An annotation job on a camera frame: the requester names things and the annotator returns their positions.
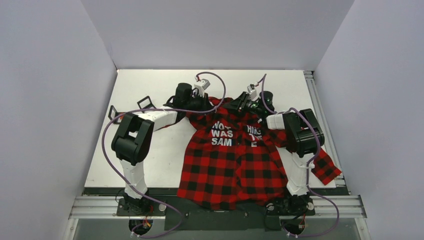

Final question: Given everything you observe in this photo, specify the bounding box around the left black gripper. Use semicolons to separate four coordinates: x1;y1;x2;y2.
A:
184;91;215;116

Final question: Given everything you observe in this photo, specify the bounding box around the red black plaid shirt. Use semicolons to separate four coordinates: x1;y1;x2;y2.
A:
176;96;343;211

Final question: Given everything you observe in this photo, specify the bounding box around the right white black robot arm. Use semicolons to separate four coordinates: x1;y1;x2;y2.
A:
224;91;325;214

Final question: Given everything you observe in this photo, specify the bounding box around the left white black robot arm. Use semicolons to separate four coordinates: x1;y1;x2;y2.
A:
111;79;213;215

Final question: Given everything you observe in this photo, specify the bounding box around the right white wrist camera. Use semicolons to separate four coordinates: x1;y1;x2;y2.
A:
247;84;258;101

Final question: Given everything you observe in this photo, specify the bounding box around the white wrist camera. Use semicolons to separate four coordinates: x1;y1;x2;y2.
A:
247;84;258;101
194;78;211;97

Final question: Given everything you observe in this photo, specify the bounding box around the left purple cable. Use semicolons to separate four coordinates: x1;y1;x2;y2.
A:
101;71;227;239

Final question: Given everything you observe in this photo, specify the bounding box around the purple cable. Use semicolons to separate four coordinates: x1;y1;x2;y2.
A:
101;71;227;239
256;73;341;239

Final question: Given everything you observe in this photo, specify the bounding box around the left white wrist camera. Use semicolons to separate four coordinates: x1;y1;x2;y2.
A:
194;78;211;97

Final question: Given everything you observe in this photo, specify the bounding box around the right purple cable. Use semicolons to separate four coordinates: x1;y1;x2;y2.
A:
256;73;341;239

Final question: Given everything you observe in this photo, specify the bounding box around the black frame stand right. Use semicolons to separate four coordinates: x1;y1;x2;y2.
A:
136;95;156;109

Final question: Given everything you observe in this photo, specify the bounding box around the black frame stand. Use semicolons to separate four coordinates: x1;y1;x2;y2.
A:
107;105;126;125
136;95;156;109

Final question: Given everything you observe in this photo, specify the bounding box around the black frame stand left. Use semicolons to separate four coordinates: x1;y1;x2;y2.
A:
107;105;126;125

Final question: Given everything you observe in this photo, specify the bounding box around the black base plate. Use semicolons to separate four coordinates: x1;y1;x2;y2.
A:
115;188;316;234

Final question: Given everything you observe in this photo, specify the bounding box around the aluminium front rail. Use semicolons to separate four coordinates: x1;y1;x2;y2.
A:
69;195;367;219

